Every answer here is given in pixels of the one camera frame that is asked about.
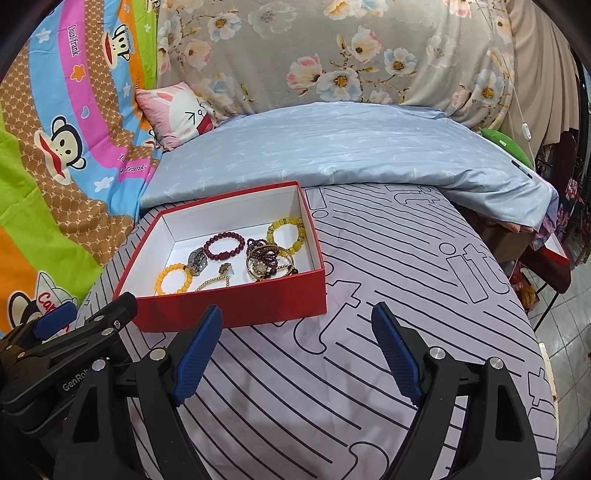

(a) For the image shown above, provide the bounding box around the orange bead bracelet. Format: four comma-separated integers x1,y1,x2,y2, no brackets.
154,262,195,296

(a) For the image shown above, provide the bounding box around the silver metal watch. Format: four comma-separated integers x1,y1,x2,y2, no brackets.
185,247,208,277

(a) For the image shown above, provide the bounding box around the gold chain necklace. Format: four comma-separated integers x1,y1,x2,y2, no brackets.
193,262,236,292

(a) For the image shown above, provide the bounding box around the dark red bead bracelet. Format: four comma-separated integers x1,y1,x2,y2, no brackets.
202,231,246,262

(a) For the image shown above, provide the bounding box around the red cardboard box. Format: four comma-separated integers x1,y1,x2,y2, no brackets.
114,182,328,332

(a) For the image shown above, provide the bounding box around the garnet multi-strand bracelet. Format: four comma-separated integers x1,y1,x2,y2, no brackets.
245,238,281,273

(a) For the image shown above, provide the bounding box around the thin gold bangle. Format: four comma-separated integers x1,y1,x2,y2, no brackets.
246,250,297,281

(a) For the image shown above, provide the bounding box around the yellow bead bracelet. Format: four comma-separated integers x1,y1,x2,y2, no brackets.
265,216,308,257

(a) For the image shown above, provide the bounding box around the colourful monkey cartoon sheet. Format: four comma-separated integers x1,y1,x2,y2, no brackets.
1,1,160,332

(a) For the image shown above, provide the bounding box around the red stool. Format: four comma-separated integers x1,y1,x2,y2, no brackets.
519,233,572,331

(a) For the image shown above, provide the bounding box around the pink bunny pillow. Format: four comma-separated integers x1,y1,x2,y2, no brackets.
135,82,215,151

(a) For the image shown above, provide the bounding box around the light blue folded quilt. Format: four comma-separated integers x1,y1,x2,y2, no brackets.
140,102,559,229

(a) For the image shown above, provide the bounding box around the grey floral blanket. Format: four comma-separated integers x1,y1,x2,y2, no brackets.
157,0,515,130

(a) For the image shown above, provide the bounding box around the white cable with switch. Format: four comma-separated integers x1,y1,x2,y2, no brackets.
503,0,537,163

